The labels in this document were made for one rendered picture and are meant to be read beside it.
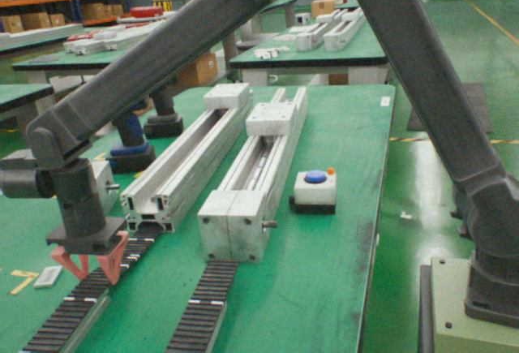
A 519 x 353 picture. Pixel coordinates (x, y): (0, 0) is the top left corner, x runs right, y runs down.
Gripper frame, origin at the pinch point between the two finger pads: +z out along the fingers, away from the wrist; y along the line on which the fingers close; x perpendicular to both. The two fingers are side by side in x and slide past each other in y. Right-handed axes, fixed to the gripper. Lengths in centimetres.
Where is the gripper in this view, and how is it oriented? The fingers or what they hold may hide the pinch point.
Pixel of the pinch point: (99, 277)
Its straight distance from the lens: 78.4
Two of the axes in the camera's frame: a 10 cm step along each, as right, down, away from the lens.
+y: -9.8, 0.1, 2.0
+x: -1.8, 3.9, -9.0
